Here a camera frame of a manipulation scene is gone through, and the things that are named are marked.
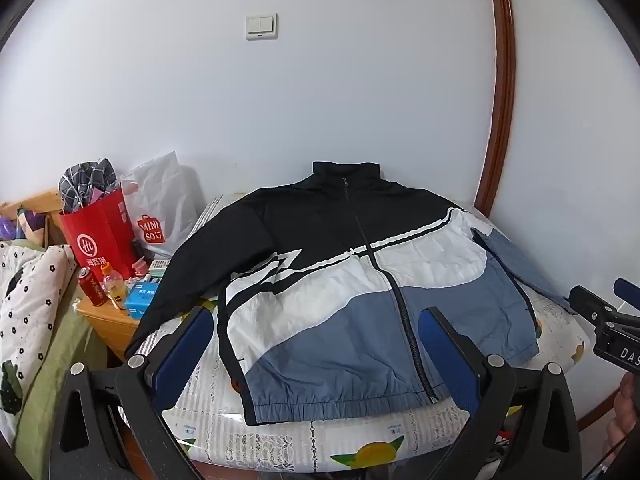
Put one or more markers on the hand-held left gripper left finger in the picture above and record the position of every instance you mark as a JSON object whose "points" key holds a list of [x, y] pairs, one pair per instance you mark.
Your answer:
{"points": [[185, 345]]}

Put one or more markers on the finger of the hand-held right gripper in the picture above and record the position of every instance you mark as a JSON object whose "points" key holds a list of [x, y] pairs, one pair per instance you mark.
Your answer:
{"points": [[592, 304], [629, 292]]}

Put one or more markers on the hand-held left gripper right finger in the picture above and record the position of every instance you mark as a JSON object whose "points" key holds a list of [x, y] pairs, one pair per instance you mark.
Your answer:
{"points": [[450, 355]]}

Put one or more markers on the black white blue jacket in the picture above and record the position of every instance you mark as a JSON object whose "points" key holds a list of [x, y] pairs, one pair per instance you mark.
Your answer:
{"points": [[310, 240]]}

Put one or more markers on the person's right hand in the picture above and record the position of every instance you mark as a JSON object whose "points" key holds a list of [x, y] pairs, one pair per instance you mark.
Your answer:
{"points": [[622, 415]]}

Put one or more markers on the blue box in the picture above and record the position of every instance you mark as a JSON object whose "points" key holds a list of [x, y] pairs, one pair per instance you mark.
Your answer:
{"points": [[142, 300]]}

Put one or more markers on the wooden nightstand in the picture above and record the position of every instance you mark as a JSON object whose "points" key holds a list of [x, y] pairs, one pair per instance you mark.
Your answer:
{"points": [[115, 332]]}

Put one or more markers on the white remote control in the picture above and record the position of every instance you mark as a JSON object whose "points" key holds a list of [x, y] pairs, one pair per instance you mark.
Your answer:
{"points": [[161, 265]]}

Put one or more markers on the orange drink bottle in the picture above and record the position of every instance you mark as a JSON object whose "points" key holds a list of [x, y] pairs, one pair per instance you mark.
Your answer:
{"points": [[115, 290]]}

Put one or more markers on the red soda can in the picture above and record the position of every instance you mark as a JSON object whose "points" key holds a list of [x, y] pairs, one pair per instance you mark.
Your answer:
{"points": [[92, 287]]}

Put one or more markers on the fruit print tablecloth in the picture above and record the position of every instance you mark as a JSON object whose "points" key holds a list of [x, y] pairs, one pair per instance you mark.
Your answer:
{"points": [[250, 440]]}

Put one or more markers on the green blanket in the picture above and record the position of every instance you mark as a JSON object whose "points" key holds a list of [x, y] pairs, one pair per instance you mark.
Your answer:
{"points": [[60, 360]]}

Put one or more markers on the red paper bag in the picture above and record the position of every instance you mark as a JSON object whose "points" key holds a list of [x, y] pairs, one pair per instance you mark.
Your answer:
{"points": [[100, 230]]}

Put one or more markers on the white plastic bag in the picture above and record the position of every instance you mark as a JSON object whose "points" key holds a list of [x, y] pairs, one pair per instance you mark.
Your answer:
{"points": [[170, 200]]}

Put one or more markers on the white floral quilt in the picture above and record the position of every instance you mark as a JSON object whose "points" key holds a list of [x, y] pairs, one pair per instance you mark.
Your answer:
{"points": [[30, 310]]}

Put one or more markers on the grey plaid cloth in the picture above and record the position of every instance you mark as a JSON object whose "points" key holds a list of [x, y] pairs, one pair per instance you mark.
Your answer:
{"points": [[87, 180]]}

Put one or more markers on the wooden headboard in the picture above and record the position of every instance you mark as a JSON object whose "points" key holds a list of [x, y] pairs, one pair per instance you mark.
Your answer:
{"points": [[45, 202]]}

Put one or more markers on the brown wooden door frame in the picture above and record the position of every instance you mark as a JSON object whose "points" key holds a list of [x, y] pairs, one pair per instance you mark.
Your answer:
{"points": [[500, 85]]}

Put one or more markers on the white light switch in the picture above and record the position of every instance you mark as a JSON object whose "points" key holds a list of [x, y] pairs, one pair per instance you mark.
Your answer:
{"points": [[261, 27]]}

